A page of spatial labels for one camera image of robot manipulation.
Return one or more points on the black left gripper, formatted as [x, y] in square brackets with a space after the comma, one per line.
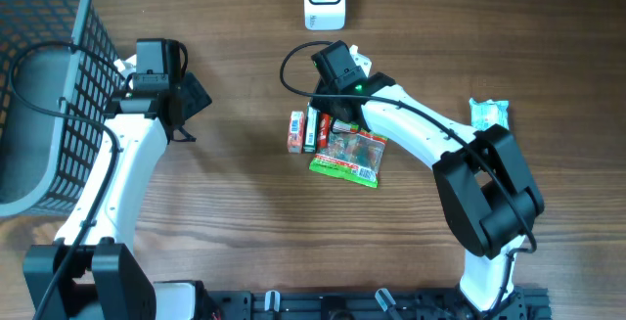
[196, 96]

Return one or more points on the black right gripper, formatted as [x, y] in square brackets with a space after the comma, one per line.
[321, 104]

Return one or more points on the red chocolate bar wrapper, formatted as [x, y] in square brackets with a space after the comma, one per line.
[323, 131]

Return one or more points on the green white gum pack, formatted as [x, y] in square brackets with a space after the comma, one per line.
[311, 129]

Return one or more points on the green snack bag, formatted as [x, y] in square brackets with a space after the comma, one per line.
[352, 154]

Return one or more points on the light teal tissue packet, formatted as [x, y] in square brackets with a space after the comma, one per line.
[488, 113]

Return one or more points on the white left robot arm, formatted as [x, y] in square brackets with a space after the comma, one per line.
[90, 271]

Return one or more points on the grey plastic mesh basket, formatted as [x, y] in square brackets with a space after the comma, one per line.
[56, 78]

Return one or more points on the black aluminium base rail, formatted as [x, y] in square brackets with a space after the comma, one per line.
[423, 304]

